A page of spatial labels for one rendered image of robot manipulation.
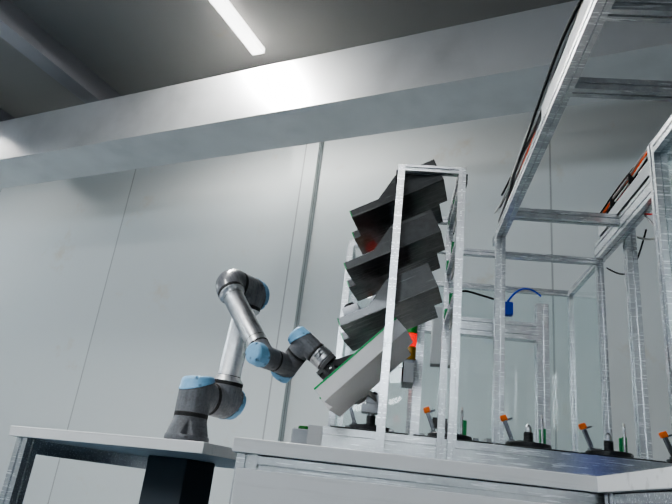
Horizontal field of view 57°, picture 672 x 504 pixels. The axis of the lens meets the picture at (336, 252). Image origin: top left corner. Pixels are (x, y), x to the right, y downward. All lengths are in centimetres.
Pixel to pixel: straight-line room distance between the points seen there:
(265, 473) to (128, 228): 640
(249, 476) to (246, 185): 562
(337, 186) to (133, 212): 263
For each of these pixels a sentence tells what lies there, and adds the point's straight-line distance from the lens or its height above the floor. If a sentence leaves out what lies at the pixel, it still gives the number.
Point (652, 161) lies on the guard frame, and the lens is 150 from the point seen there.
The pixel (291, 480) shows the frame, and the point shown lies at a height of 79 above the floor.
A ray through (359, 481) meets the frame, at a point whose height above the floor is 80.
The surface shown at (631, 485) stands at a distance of 121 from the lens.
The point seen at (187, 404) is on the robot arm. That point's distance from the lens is 221.
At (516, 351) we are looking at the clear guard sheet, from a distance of 357.
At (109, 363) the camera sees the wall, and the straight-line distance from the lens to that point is 704.
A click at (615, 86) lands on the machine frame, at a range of 221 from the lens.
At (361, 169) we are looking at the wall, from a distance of 621.
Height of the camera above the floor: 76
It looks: 22 degrees up
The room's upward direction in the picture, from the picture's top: 7 degrees clockwise
